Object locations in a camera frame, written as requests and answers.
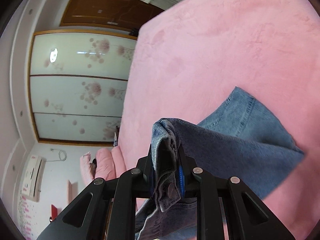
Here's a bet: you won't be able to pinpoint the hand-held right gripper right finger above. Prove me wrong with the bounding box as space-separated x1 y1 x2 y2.
177 147 297 240

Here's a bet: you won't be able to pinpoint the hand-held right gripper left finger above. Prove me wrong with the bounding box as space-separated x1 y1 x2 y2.
37 143 153 240

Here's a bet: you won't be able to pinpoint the blue denim jacket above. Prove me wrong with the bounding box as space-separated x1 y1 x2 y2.
135 86 305 240

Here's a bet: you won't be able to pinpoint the folded pink quilt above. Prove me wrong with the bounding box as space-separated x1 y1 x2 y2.
94 147 128 181

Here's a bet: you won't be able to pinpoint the pink lace-edged pillow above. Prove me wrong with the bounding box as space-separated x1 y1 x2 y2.
80 151 97 186

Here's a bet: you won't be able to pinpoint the white air conditioner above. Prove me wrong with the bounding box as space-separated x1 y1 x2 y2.
22 156 47 202

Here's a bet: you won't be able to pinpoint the floral sliding-door wardrobe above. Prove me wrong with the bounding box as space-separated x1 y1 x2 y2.
29 29 138 147

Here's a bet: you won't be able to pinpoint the pink plush bed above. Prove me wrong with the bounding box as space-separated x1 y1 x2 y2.
117 0 320 240

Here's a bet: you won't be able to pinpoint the brown wooden door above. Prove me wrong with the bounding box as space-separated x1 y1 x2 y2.
59 0 164 35

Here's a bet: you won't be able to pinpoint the light wooden wall shelf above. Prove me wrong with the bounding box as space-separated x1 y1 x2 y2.
66 179 79 206

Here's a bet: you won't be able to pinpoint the white wall cord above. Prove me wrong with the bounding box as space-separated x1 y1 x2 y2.
51 148 68 161

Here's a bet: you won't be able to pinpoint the red wall shelf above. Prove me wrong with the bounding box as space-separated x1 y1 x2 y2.
51 204 60 222

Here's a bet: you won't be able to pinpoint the pink flower wall stickers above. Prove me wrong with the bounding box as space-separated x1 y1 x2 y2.
16 194 38 239

